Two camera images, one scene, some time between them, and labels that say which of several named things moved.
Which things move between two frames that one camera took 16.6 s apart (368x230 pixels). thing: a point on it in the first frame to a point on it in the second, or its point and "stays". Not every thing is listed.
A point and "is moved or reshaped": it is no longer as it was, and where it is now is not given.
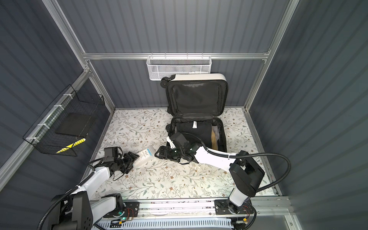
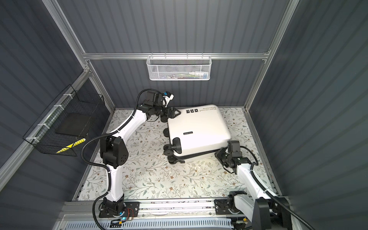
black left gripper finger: (130, 157) to (171, 111)
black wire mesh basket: (62, 129) stays
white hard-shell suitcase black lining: (196, 104) is moved or reshaped
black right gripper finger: (162, 153) to (222, 155)
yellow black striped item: (72, 145) stays
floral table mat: (139, 131) stays
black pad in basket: (75, 124) stays
